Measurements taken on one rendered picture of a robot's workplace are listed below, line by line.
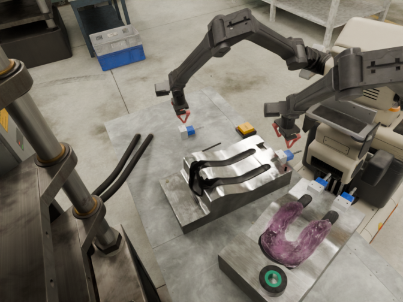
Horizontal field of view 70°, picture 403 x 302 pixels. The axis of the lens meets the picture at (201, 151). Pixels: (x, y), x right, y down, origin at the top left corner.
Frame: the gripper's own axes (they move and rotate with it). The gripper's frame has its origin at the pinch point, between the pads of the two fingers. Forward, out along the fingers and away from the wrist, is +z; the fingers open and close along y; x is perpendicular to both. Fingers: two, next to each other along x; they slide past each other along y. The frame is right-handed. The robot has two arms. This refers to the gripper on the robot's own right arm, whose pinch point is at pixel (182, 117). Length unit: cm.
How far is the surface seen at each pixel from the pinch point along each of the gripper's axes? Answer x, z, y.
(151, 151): -19.4, 12.5, 4.5
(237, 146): 18.5, 3.8, 26.2
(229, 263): -5, 1, 76
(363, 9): 296, 70, -209
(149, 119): -16.0, 12.8, -22.0
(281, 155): 36, 7, 36
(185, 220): -14, 6, 53
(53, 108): -115, 94, -195
